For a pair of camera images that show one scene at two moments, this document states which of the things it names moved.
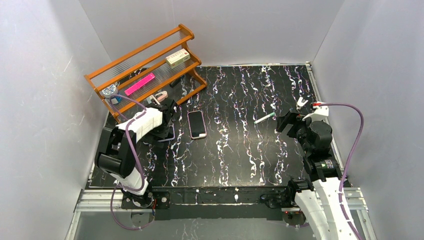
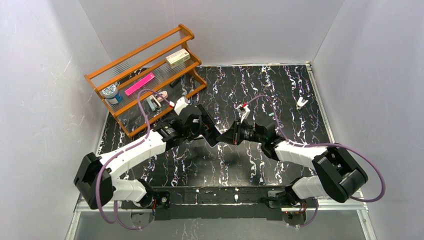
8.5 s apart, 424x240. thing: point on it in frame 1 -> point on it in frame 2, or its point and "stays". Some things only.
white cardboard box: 178,58 stays
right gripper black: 288,120 -> 235,134
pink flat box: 139,84 stays
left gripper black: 169,110 -> 204,120
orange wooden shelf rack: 163,69 stays
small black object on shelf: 174,82 stays
